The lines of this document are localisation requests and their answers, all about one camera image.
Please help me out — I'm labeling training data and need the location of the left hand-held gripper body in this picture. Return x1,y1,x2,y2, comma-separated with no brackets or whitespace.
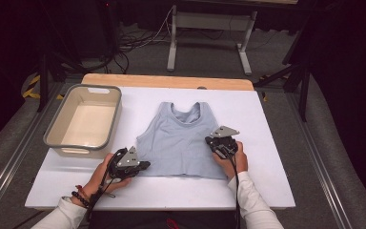
108,146,142,179

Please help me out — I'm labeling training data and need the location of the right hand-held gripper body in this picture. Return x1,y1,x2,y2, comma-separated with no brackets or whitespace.
209,125,240,159

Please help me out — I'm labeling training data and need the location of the light blue tank top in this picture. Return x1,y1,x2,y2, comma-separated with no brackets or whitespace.
135,101,228,180

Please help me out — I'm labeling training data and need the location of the beige basket with grey rim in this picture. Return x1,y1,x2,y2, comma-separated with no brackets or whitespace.
43,83,123,160

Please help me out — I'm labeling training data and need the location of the person's right hand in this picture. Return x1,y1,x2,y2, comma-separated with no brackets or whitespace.
212,141,249,180

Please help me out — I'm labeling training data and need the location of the person's left hand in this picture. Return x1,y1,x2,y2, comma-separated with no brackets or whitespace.
79,153,132,204

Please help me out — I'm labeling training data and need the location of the white foam board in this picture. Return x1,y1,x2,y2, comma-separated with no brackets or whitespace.
24,86,296,212

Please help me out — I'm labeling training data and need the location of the person's dark clothing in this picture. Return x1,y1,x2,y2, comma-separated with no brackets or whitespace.
87,210,237,229

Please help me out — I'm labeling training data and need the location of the black metal stand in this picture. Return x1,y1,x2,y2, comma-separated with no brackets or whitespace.
254,18,313,122
36,47,84,113

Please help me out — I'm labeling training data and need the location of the yellow black hazard tape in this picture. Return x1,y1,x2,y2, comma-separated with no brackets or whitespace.
22,74,65,100

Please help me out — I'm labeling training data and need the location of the left hand-held gripper cable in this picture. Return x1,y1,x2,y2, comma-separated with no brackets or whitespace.
85,148,129,222

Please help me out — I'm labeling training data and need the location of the hand-held gripper cable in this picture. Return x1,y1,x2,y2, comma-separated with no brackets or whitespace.
85,148,129,222
215,149,241,229

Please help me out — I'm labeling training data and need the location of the right hand-held gripper cable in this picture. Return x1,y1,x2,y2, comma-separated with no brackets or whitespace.
215,149,241,229

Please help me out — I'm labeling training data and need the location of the red string bracelet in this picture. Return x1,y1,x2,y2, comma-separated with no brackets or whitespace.
74,184,89,198

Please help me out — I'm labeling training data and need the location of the dark bead bracelet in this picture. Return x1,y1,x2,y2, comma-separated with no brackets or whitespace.
71,190,91,209

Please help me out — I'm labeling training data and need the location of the aluminium floor rail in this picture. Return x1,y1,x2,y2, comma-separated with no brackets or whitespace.
0,80,74,220
285,92,354,229

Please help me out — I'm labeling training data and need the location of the white metal desk frame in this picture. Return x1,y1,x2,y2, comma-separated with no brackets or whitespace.
166,4,258,76

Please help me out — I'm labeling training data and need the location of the bundle of floor cables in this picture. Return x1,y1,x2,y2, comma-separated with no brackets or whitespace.
113,6,175,74

